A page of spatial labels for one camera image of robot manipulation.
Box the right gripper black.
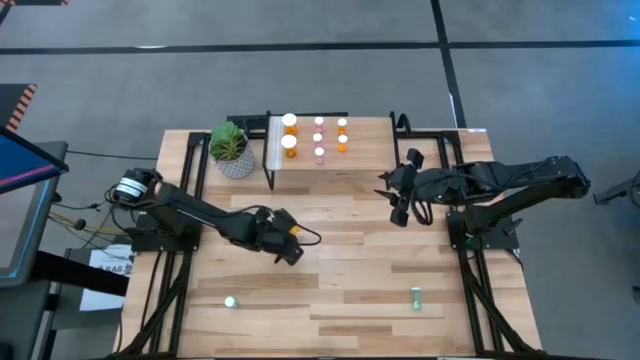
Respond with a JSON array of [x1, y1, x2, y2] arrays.
[[375, 148, 449, 228]]

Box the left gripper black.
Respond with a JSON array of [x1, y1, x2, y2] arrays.
[[248, 207, 305, 266]]

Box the wooden shelf black legs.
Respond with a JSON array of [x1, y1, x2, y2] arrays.
[[263, 113, 404, 192]]

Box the succulent in patterned pot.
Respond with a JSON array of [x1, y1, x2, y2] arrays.
[[208, 121, 257, 180]]

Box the black power strip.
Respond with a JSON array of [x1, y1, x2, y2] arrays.
[[226, 113, 272, 133]]

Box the white printed paper sheet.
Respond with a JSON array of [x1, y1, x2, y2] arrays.
[[79, 243, 135, 312]]

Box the black chair base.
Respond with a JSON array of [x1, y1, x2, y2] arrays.
[[592, 169, 640, 209]]

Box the black stand beam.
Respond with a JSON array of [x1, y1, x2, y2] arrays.
[[29, 249, 132, 298]]

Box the grey blue-edged monitor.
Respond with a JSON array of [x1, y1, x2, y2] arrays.
[[0, 175, 58, 290]]

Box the blue display screen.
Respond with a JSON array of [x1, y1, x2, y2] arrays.
[[0, 127, 70, 195]]

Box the black orange-striped floor mat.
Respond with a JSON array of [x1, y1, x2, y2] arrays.
[[0, 82, 39, 135]]

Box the black aluminium rig frame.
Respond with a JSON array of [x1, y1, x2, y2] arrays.
[[115, 112, 539, 359]]

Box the thin black floor cable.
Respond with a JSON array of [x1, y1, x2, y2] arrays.
[[66, 148, 159, 162]]

